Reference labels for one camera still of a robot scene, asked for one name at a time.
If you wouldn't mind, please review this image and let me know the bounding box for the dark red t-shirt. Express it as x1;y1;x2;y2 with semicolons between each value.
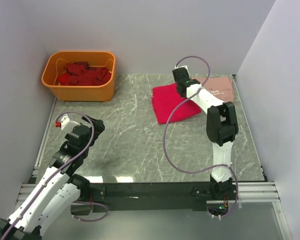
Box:
56;62;112;87

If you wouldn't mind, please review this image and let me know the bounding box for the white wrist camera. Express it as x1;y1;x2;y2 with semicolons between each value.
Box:
54;113;80;133
174;65;189;72

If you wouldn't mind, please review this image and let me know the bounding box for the orange plastic basket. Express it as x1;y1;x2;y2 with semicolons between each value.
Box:
41;51;116;102

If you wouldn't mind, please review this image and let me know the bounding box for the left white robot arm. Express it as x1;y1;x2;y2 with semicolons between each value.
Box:
0;113;105;240

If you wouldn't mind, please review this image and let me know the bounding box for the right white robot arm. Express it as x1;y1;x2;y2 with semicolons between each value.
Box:
172;66;239;200

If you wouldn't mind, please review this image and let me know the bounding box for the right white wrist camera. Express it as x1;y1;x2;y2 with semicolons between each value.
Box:
174;65;189;72

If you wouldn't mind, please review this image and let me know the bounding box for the bright pink t-shirt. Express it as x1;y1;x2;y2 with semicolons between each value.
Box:
151;83;202;125

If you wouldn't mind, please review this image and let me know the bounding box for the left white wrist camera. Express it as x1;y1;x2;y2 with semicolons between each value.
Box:
54;113;80;133

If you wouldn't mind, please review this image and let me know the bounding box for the folded pink printed t-shirt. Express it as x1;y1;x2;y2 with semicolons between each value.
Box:
203;76;235;103

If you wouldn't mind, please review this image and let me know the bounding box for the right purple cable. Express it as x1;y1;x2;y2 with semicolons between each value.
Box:
162;55;239;220

